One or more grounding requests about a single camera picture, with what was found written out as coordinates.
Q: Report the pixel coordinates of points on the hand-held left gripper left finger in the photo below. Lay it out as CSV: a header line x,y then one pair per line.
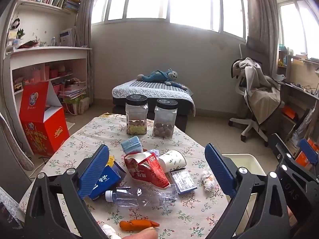
x,y
94,169

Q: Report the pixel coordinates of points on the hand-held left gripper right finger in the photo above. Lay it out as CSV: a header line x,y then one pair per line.
x,y
219,169

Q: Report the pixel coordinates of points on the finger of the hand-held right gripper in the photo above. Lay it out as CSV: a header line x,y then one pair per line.
x,y
276,144
307,150

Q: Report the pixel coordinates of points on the white trash bin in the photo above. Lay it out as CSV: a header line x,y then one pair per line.
x,y
246,161

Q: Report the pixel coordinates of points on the white paper cup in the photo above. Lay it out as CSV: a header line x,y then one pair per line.
x,y
174,159

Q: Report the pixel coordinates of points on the orange peel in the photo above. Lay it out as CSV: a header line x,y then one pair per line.
x,y
137,224

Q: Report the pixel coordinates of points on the person's left hand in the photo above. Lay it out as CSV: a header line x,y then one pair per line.
x,y
144,234

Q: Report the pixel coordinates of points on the crumpled white tissue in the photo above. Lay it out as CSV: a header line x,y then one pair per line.
x,y
207,179
109,232

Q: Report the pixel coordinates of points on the dark blue drink carton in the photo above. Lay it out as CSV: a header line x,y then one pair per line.
x,y
106,181

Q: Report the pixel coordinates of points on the white office chair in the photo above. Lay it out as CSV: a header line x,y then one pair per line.
x,y
249,125

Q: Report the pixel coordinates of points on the orange box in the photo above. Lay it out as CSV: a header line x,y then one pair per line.
x,y
289,112

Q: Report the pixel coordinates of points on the small blue labelled box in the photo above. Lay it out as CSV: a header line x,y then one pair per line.
x,y
184,181

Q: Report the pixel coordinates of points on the floral tablecloth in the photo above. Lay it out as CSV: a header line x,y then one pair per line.
x,y
82,134

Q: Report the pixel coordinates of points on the light blue packet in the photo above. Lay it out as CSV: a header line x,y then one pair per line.
x,y
130,145

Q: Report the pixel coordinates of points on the red milk carton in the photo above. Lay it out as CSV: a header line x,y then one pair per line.
x,y
147,171

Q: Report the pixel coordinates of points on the clear plastic bottle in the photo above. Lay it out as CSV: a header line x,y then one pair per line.
x,y
139,197

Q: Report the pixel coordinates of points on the beige clothes pile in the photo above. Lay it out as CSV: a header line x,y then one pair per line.
x,y
259,92

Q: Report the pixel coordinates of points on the wooden desk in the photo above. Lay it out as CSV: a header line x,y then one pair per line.
x,y
299,89

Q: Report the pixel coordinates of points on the red cardboard box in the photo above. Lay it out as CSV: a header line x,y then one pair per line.
x,y
42,134

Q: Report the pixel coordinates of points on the white bag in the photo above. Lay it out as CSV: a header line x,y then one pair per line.
x,y
84,105

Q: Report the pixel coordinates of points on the clear jar with yellow snacks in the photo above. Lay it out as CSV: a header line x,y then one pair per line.
x,y
136,114

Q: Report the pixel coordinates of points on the clear jar with brown balls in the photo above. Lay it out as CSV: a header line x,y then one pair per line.
x,y
165,117

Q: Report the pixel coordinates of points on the stack of papers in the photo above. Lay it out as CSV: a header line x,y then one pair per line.
x,y
73,89

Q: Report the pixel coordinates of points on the pink basket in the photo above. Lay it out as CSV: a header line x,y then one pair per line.
x,y
56,88

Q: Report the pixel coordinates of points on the grey striped quilt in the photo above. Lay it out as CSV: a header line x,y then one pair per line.
x,y
149,92

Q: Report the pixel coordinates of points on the blue plush monkey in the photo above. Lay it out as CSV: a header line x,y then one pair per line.
x,y
159,76

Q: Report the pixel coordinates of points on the small window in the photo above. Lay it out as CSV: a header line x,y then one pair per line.
x,y
299,27

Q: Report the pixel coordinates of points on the white bookshelf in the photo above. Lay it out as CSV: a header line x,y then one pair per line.
x,y
49,54

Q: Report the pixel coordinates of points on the grey curtain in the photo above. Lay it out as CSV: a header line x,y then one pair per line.
x,y
261,17
84,12

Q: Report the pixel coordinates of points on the upright magazines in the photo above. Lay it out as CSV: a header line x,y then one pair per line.
x,y
67,36

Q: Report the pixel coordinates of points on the small potted plant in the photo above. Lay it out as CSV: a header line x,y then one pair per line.
x,y
20,33

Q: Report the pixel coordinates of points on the small doll figure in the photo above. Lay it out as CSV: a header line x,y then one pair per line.
x,y
16,23

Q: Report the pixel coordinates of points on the large window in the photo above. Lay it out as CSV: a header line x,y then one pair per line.
x,y
174,2

